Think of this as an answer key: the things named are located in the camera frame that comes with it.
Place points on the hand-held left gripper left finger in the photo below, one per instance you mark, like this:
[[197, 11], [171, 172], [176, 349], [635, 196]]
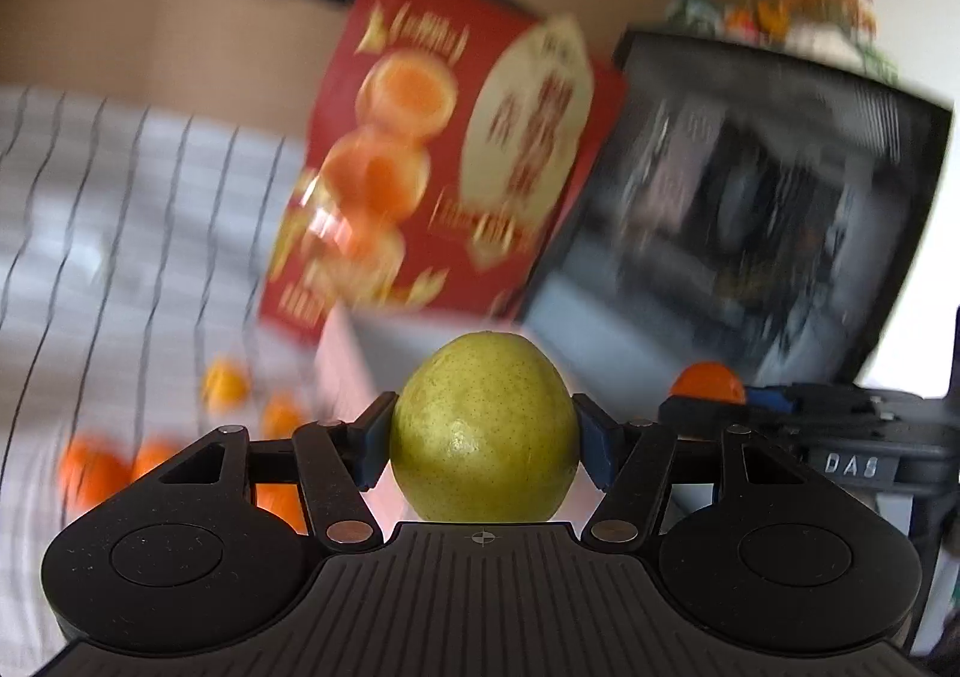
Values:
[[373, 441]]

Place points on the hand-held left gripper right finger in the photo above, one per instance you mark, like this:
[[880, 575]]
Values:
[[595, 441]]

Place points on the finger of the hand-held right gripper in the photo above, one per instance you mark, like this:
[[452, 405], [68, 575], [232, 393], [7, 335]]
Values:
[[701, 418]]

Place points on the pink box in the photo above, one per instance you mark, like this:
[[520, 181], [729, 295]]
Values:
[[352, 362]]

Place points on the green pear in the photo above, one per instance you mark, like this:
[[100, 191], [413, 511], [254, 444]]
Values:
[[484, 429]]

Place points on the tangerine with stem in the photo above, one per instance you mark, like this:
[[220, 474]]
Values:
[[281, 506]]

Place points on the black monitor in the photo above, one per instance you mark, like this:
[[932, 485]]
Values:
[[750, 212]]

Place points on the red box with orange print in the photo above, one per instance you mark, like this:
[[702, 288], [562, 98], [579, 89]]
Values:
[[450, 144]]

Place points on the white checked bedsheet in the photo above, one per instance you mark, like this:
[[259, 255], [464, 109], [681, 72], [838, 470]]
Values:
[[127, 257]]

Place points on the colourful printed packaging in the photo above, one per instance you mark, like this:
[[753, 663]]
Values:
[[787, 17]]

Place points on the wooden headboard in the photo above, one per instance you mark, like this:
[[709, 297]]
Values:
[[247, 47]]

